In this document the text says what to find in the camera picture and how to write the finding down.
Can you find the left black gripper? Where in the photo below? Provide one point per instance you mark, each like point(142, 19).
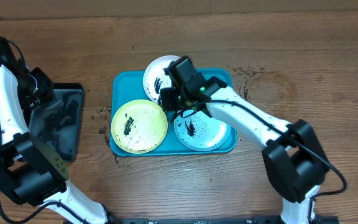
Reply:
point(46, 91)

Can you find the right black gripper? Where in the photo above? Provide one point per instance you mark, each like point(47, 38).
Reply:
point(169, 98)

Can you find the white plate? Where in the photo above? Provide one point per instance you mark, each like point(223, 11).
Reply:
point(155, 79)

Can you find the yellow-green plate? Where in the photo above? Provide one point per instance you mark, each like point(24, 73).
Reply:
point(139, 126)

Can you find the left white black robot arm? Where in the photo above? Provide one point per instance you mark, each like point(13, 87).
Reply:
point(31, 172)

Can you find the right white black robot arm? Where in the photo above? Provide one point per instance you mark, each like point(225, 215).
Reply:
point(294, 160)

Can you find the black water tray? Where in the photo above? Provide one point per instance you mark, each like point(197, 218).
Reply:
point(58, 123)

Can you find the light blue dirty plate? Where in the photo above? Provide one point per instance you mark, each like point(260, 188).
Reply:
point(200, 133)

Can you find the teal plastic tray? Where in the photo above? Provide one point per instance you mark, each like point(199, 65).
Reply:
point(128, 86)

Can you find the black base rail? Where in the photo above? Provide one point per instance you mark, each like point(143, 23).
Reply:
point(253, 220)

